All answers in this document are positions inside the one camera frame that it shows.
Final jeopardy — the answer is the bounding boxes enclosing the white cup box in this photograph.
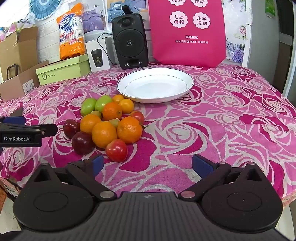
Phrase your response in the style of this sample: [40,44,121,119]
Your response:
[85,40,111,73]

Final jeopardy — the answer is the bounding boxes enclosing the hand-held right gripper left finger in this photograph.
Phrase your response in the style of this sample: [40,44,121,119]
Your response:
[28,154,117,202]

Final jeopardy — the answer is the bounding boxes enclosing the small red apple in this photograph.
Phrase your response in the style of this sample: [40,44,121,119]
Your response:
[106,138,128,163]
[129,111,149,129]

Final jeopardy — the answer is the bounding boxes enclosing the floral wall poster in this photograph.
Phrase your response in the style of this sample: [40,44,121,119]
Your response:
[223,0,252,64]

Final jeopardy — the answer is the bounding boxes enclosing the orange paper cup pack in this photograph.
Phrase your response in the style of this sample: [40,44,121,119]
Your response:
[57,3,86,60]

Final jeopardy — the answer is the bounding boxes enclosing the labelled cardboard box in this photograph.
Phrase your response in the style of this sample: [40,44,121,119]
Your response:
[0,60,49,101]

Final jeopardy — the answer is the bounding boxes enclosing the black speaker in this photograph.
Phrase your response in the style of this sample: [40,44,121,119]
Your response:
[112,13,149,69]

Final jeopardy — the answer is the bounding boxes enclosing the light green box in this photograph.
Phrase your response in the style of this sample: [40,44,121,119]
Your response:
[36,54,91,86]

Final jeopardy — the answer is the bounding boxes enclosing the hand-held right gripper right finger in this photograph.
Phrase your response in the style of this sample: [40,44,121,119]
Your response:
[178,154,269,202]

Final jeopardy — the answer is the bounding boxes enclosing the dark red plum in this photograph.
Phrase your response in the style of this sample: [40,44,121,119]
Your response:
[63,119,81,139]
[72,131,96,155]

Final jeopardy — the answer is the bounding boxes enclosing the black speaker cable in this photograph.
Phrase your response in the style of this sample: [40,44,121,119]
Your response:
[97,32,119,66]

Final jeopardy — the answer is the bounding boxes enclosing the artificial flowers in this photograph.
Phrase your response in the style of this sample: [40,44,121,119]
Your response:
[0,14,35,42]

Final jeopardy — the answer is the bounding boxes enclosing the green apple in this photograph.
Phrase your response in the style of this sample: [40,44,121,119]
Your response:
[95,95,113,113]
[80,98,97,116]

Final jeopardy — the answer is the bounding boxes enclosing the purple bedding poster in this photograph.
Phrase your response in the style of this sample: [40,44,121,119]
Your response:
[81,0,108,34]

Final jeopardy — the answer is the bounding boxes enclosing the pink floral tablecloth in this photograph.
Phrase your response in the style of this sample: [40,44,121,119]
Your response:
[0,61,296,209]

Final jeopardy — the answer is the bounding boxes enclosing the white plate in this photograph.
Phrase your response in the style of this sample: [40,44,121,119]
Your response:
[117,68,195,103]

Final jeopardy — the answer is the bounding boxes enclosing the blue bedding poster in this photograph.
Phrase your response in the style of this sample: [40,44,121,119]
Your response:
[107,0,148,24]

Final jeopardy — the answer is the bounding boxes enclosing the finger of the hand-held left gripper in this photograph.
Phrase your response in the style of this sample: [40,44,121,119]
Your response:
[0,116,26,126]
[0,124,58,137]

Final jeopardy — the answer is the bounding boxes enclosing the green packet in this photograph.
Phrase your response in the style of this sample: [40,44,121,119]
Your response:
[265,0,276,18]

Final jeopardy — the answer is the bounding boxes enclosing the pink tote bag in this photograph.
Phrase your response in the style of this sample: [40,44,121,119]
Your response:
[148,0,226,68]

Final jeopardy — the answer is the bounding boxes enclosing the blue paper fan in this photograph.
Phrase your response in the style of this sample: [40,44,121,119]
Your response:
[30,0,61,20]

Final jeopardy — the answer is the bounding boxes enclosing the open cardboard box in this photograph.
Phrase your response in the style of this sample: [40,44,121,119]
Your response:
[0,26,39,81]

